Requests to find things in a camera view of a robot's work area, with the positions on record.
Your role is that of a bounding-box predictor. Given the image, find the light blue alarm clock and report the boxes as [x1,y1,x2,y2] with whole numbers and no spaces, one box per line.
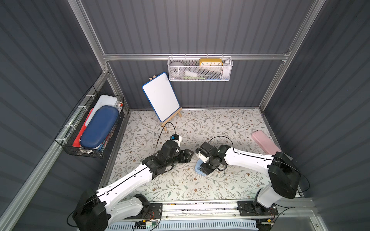
[195,159,207,177]

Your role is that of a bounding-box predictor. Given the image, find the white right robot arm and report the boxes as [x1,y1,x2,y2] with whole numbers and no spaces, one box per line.
[195,142,302,214]

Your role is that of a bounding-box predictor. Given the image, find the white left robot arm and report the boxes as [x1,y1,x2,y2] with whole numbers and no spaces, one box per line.
[69,140,194,231]

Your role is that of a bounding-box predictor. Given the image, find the yellow alarm clock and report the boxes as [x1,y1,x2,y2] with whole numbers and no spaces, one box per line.
[199,58,223,66]

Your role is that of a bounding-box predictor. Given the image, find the pink rectangular case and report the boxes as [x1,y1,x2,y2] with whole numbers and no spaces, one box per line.
[251,131,281,155]

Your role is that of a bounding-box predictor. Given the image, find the blue framed whiteboard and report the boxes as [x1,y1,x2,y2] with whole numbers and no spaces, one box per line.
[142,72,180,123]

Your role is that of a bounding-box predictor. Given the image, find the navy blue oval case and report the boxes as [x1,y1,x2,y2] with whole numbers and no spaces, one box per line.
[80,105,119,149]

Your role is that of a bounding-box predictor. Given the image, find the white plastic tray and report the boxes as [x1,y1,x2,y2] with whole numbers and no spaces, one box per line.
[84,94,118,127]

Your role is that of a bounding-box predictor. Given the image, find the grey tape roll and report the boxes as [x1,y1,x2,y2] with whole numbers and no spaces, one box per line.
[168,62,185,79]

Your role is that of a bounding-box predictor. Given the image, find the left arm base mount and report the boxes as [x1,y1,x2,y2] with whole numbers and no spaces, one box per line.
[125,203,163,220]

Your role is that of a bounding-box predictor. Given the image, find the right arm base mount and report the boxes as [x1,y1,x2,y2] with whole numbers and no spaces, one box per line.
[237,200,278,218]

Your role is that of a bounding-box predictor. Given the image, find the white wire wall basket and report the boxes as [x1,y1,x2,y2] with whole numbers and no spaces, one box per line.
[167,56,233,82]

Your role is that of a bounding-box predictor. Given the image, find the black wire side basket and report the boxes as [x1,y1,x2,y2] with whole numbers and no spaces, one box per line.
[55,86,125,159]

